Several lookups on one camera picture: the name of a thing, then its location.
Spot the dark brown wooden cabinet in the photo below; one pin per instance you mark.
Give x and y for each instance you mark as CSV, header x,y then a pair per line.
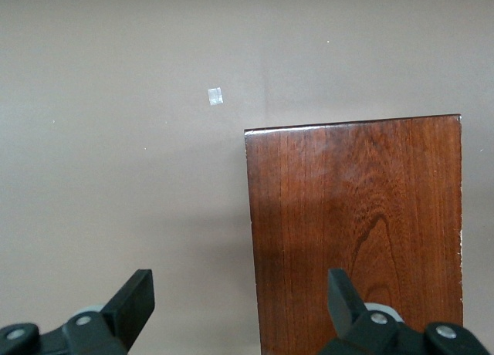
x,y
347,216

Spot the small square tape patch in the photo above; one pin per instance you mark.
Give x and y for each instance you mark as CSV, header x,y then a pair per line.
x,y
215,96

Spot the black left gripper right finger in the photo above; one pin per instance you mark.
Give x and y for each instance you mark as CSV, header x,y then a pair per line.
x,y
343,305

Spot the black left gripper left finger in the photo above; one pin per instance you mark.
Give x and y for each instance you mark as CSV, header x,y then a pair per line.
x,y
127,308

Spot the brown paper table cover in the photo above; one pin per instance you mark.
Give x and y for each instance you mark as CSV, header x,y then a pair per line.
x,y
116,139

